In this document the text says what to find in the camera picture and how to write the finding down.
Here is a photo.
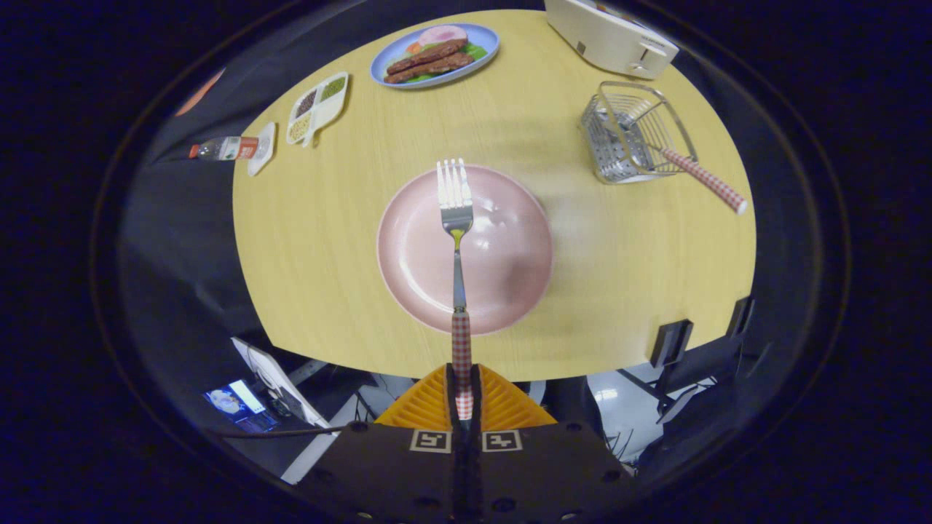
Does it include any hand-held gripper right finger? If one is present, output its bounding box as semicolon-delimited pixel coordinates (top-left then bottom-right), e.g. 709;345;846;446
463;364;641;524

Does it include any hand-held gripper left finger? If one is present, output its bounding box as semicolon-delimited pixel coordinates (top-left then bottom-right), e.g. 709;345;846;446
295;364;464;524

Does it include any fork with red checkered handle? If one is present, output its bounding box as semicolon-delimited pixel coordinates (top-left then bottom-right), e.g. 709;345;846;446
436;158;475;421

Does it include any spoon with red checkered handle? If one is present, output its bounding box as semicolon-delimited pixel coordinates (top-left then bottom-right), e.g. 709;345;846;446
608;116;749;216

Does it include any pink plate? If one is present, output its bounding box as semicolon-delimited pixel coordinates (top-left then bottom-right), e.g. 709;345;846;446
376;164;555;336

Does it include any white board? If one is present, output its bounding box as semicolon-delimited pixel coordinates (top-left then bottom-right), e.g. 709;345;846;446
231;336;332;430

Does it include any tablet with lit screen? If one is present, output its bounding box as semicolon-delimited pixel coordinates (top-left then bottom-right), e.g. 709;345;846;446
203;379;280;434

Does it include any white square coaster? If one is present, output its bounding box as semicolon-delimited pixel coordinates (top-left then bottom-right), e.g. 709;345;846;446
247;122;277;178

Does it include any white divided condiment dish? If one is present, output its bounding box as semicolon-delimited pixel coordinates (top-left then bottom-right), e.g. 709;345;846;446
285;71;350;148

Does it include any brown meat strip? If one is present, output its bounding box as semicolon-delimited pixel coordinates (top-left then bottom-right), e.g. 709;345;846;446
387;39;469;76
384;52;475;84

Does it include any clear bottle with red cap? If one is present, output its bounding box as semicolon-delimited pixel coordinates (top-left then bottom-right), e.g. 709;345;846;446
189;135;260;162

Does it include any blue plate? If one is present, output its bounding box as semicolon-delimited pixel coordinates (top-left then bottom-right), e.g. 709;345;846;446
369;23;502;90

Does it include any pink ham slice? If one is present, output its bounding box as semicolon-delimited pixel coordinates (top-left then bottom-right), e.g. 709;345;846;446
417;25;469;48

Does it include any white toaster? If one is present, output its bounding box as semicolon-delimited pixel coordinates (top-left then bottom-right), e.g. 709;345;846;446
544;0;680;81

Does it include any thin dark cable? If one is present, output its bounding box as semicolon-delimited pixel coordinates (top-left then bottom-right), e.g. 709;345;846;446
215;424;350;440

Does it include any black table bracket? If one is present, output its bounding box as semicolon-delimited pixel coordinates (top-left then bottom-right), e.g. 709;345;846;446
649;319;695;369
728;295;756;339

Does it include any metal wire basket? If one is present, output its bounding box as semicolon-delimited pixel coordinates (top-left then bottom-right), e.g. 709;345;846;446
580;81;700;186

